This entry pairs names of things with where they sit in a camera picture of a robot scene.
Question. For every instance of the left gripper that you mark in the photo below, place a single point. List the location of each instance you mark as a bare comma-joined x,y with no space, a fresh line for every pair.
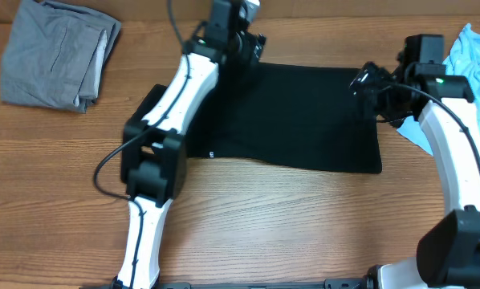
250,46

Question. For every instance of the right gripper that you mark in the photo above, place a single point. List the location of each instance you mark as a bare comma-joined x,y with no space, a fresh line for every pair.
368,81

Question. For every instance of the black t-shirt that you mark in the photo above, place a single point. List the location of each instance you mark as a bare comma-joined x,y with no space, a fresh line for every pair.
301,117

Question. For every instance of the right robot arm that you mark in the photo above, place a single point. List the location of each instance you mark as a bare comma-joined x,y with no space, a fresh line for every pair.
448,256

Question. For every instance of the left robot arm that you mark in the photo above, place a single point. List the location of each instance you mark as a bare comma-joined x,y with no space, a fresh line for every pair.
153,153

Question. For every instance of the light blue t-shirt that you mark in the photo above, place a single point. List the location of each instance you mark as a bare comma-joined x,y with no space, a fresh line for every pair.
470,80

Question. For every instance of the folded grey trousers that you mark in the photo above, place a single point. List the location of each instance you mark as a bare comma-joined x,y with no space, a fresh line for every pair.
55,55

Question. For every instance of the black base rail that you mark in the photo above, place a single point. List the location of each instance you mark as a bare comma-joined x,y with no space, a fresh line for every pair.
256,285

